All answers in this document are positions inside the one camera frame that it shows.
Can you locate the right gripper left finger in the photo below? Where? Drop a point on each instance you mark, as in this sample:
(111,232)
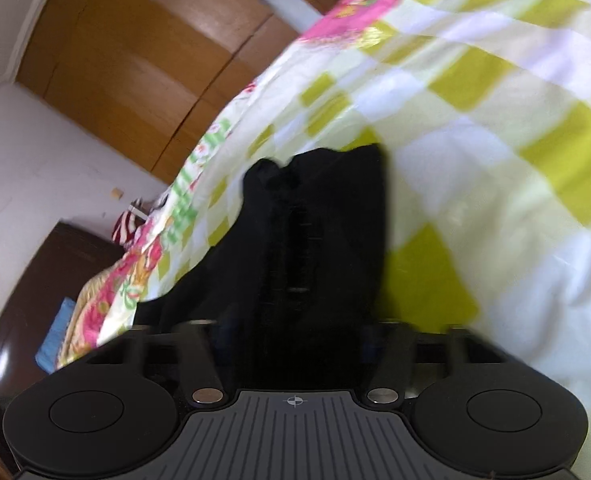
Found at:
(198,374)

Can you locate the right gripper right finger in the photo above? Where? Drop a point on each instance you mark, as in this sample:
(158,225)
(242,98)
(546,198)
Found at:
(393,364)

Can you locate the black sweater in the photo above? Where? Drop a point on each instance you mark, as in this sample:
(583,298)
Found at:
(292,287)

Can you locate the yellow pillow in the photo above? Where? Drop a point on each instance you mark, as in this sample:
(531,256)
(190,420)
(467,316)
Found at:
(87,318)

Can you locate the red white striped cloth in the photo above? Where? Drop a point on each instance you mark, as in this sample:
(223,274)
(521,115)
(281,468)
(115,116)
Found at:
(127,225)

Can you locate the dark wooden headboard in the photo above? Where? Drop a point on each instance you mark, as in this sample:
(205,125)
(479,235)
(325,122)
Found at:
(65,261)

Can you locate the checkered bed quilt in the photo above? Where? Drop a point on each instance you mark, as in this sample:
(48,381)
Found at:
(483,108)

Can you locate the wooden wardrobe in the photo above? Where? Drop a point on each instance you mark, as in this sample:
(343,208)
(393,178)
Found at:
(149,76)

